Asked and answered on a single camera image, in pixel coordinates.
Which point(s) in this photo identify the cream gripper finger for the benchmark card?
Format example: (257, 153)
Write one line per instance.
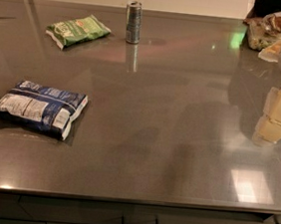
(268, 129)

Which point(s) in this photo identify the blue chip bag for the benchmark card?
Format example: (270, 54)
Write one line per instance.
(42, 108)

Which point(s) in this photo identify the clear plastic food bag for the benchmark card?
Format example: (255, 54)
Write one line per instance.
(264, 36)

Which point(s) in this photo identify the green chip bag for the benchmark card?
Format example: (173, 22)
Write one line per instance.
(69, 33)

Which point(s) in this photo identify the grey cabinet drawer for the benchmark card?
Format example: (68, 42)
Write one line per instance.
(103, 212)

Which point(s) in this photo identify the silver drink can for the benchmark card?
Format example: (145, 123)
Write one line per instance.
(133, 22)

